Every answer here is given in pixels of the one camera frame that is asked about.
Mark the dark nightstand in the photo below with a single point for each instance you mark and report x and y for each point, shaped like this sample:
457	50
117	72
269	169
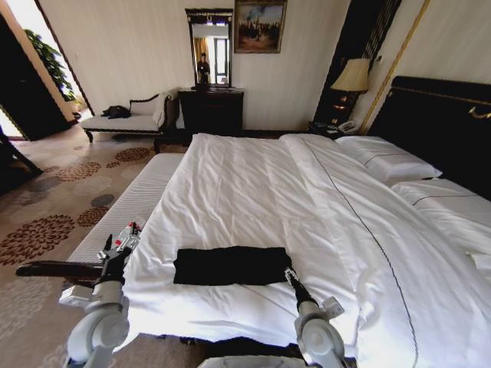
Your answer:
320	128

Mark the white duvet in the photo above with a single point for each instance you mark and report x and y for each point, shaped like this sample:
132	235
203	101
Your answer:
249	191

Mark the person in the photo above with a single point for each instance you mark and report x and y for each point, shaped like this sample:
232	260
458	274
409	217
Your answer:
203	69

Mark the gold framed painting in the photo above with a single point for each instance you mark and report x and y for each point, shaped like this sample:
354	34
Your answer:
261	25

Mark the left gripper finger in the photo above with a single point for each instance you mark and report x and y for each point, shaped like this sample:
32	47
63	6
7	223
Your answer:
105	256
126	240

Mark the white pillow with dark piping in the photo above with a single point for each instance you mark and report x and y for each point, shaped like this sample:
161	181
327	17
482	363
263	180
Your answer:
445	195
387	157

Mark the black bag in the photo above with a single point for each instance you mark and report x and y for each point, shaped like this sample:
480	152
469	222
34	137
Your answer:
117	112

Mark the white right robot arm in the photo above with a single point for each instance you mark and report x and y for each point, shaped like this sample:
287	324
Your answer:
316	337

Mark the gold headboard ornament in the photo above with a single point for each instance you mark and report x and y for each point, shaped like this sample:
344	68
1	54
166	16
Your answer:
479	112

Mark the dark wooden dresser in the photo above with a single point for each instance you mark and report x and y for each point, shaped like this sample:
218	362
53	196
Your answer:
211	111

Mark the black padded headboard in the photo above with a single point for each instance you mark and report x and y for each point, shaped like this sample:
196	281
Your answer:
433	126

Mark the white telephone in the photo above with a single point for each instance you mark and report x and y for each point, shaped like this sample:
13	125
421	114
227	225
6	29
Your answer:
349	126

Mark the white folded cloth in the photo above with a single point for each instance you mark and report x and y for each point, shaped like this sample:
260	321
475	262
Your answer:
481	260

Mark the dark patterned wall panel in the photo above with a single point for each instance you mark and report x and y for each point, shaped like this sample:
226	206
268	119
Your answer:
356	34

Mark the dark framed mirror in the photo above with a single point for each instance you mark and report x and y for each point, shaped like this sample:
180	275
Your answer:
188	46

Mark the green potted plant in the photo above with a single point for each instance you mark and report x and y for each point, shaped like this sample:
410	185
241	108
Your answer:
50	57

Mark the white chaise longue, dark frame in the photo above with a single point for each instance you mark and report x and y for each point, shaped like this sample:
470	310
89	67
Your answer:
126	120

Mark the dark wooden furniture piece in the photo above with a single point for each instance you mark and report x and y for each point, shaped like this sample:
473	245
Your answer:
15	161

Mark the dark wooden door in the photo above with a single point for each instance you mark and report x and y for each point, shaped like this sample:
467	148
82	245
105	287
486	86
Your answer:
27	92

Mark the table lamp with cream shade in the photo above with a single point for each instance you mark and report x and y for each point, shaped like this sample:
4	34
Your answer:
352	74

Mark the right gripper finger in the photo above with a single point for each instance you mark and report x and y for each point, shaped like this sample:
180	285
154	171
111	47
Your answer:
289	275

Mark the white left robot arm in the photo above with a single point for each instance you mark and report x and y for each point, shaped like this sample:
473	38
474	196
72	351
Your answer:
99	333

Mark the black garment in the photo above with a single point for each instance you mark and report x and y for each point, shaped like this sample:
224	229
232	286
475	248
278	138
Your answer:
230	266

